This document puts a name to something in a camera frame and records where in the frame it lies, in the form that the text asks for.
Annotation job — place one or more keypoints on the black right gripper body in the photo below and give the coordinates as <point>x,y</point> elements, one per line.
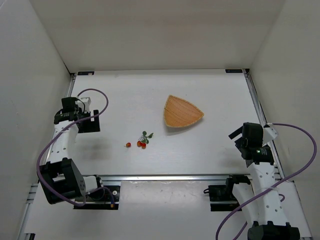
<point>238,139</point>

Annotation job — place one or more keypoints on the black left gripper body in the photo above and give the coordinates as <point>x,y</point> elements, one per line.
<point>91,124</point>

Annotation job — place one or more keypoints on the single fake cherry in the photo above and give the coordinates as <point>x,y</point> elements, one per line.
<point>128,144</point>

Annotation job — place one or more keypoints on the fake cherry cluster with leaves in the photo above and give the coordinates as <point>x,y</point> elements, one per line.
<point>144,139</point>

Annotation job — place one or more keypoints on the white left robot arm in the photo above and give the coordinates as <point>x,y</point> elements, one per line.
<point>60,172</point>

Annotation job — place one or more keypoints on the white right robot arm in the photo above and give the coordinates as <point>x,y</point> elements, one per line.
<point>258,198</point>

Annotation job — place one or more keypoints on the woven triangular fruit basket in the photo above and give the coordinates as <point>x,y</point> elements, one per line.
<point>180,113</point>

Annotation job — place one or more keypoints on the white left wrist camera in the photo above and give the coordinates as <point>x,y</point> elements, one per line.
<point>84,104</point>

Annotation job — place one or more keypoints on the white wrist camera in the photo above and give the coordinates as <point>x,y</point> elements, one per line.
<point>84,104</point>
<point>269,134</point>

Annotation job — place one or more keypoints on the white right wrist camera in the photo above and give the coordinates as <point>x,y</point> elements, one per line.
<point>269,134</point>

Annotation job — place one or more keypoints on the black left corner bracket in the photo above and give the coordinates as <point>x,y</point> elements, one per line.
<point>85,73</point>

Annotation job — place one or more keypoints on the black corner bracket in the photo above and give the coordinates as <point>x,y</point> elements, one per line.
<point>85,73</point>
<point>233,71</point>

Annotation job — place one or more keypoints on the right aluminium frame rail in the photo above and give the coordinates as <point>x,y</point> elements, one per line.
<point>262,118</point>

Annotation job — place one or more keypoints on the aluminium frame rail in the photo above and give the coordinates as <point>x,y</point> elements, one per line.
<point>21,235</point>
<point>262,118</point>
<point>163,178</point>

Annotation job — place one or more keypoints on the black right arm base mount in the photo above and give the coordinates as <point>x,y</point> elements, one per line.
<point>221,197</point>

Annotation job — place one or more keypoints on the black right corner bracket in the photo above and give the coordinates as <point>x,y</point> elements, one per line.
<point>233,71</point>

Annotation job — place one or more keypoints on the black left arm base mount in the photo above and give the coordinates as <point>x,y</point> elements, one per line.
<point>101,200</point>

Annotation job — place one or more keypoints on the front aluminium frame rail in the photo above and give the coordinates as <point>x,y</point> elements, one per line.
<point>163,178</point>

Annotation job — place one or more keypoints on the left aluminium frame rail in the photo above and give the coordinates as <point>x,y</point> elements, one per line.
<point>21,235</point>

